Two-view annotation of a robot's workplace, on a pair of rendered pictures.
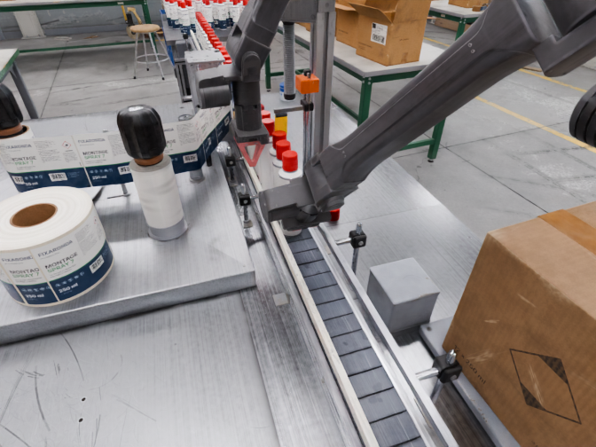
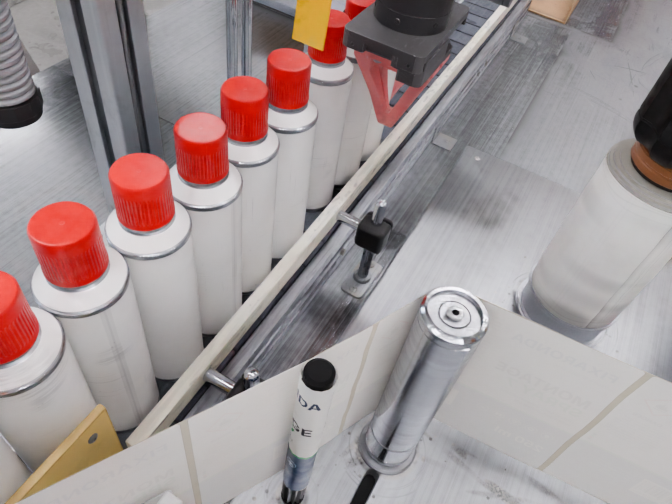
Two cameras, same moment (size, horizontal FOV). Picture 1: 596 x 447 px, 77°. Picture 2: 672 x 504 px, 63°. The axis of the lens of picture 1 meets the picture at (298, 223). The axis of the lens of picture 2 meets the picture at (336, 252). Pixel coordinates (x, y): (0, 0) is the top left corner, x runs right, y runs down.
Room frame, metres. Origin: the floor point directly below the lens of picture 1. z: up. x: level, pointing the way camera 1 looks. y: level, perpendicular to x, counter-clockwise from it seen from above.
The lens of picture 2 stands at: (1.12, 0.35, 1.30)
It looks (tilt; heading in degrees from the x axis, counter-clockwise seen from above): 49 degrees down; 218
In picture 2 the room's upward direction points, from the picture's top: 11 degrees clockwise
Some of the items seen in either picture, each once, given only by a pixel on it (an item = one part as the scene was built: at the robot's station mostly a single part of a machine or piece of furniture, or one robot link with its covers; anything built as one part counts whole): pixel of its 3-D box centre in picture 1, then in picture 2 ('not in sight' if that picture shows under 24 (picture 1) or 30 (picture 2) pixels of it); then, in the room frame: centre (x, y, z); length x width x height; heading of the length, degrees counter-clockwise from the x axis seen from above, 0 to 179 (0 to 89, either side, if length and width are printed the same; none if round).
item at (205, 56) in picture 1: (204, 56); not in sight; (1.24, 0.29, 1.14); 0.14 x 0.11 x 0.01; 18
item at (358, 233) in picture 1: (346, 256); not in sight; (0.57, -0.10, 0.91); 0.07 x 0.03 x 0.16; 108
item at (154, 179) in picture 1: (153, 175); (640, 205); (0.71, 0.31, 1.03); 0.09 x 0.09 x 0.30
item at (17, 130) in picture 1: (15, 144); not in sight; (0.85, 0.69, 1.04); 0.09 x 0.09 x 0.29
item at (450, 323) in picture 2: (192, 149); (414, 392); (0.94, 0.29, 0.97); 0.05 x 0.05 x 0.19
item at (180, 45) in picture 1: (184, 68); not in sight; (2.68, 0.77, 0.71); 0.15 x 0.12 x 0.34; 108
